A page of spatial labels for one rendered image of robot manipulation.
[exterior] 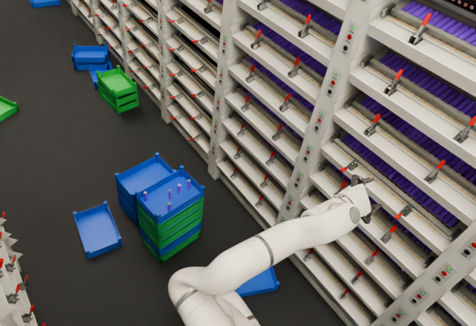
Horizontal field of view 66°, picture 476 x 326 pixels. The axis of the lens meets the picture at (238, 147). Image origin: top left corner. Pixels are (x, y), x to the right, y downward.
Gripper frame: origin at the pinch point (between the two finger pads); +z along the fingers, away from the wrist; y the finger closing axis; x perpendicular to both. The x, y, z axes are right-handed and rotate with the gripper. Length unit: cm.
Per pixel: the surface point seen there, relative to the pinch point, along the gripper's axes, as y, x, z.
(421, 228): 19.5, 1.9, 18.7
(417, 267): 37.1, -7.0, 22.6
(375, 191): 4.3, -12.0, 17.2
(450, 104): -22.1, 22.7, 19.9
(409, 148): -10.1, 4.7, 20.6
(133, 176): -28, -142, -33
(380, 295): 59, -36, 31
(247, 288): 51, -99, -1
